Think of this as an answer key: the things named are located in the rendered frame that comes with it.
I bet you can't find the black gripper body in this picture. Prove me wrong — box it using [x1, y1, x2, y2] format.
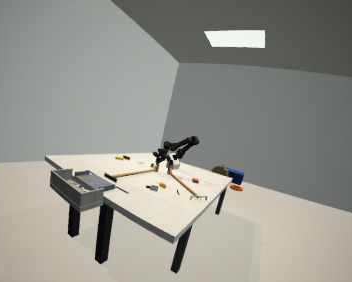
[153, 149, 170, 161]

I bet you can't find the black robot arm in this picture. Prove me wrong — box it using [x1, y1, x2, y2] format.
[157, 136, 199, 160]

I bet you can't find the tan wooden pole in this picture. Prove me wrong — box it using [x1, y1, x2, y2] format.
[104, 157, 161, 182]

